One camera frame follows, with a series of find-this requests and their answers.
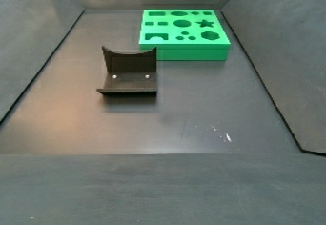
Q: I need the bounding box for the black curved cradle stand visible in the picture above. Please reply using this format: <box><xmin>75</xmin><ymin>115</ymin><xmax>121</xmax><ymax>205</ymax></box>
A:
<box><xmin>96</xmin><ymin>47</ymin><xmax>157</xmax><ymax>95</ymax></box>

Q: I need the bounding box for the green shape sorter box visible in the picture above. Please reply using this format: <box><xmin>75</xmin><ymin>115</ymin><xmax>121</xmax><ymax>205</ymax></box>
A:
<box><xmin>139</xmin><ymin>10</ymin><xmax>231</xmax><ymax>61</ymax></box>

